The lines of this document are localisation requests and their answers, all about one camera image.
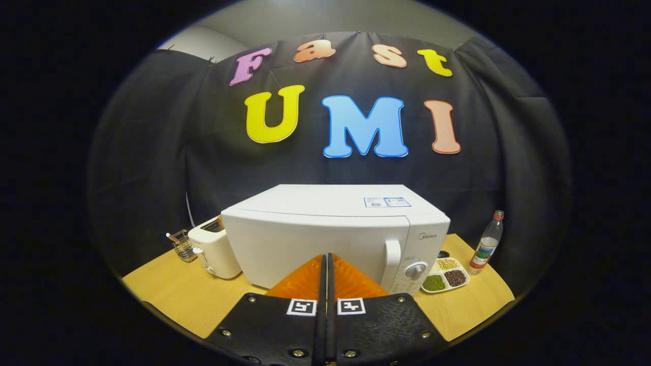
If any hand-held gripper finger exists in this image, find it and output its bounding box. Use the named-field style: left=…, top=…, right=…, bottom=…
left=206, top=253, right=326, bottom=366
left=327, top=253, right=451, bottom=366

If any white toaster oven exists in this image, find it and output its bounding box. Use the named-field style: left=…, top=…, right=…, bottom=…
left=221, top=184, right=451, bottom=296

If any white bread toaster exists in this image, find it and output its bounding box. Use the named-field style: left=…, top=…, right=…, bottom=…
left=188, top=216, right=242, bottom=280

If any white divided dish of beans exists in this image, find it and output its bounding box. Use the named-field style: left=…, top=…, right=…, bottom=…
left=421, top=257, right=470, bottom=294

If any clear plastic water bottle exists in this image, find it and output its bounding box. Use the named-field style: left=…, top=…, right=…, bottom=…
left=468, top=210, right=505, bottom=275

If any black backdrop cloth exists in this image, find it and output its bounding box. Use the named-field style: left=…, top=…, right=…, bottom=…
left=86, top=30, right=575, bottom=295

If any wire mesh utensil basket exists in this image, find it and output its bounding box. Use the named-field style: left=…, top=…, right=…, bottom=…
left=170, top=230, right=198, bottom=262

